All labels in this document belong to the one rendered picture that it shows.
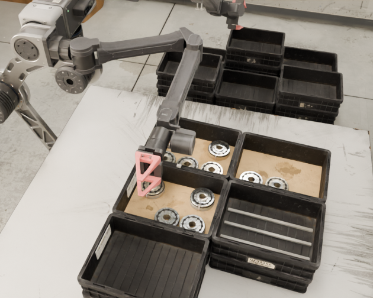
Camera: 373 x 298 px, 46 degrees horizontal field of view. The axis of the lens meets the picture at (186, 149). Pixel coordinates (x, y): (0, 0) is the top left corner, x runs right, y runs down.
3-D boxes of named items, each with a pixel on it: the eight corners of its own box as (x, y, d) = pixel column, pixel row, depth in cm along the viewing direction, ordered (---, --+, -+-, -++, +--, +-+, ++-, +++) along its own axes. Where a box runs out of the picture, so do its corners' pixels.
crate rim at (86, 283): (76, 284, 150) (74, 280, 149) (111, 214, 170) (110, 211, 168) (186, 318, 143) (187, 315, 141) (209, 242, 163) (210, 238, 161)
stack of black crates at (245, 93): (211, 130, 312) (214, 94, 288) (218, 104, 333) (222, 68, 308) (267, 141, 307) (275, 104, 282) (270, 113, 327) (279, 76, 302)
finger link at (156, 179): (153, 203, 114) (163, 177, 120) (153, 187, 109) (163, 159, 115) (128, 198, 115) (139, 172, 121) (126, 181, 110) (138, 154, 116)
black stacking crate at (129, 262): (80, 295, 157) (76, 281, 149) (113, 229, 177) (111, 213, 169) (186, 329, 150) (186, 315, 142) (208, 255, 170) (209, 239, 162)
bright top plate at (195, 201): (187, 204, 181) (187, 203, 180) (193, 185, 187) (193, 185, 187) (211, 210, 179) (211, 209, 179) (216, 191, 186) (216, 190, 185)
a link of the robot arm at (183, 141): (162, 128, 132) (161, 107, 126) (199, 135, 131) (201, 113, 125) (151, 156, 124) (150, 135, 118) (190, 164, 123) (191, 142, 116)
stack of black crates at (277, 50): (220, 96, 339) (225, 47, 306) (226, 73, 359) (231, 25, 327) (272, 104, 334) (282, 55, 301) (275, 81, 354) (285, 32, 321)
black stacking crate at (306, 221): (209, 254, 170) (211, 239, 162) (226, 196, 190) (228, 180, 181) (311, 283, 163) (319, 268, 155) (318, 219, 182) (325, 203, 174)
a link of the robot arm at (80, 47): (192, 45, 165) (193, 21, 157) (203, 65, 156) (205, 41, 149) (72, 62, 155) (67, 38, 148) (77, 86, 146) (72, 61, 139)
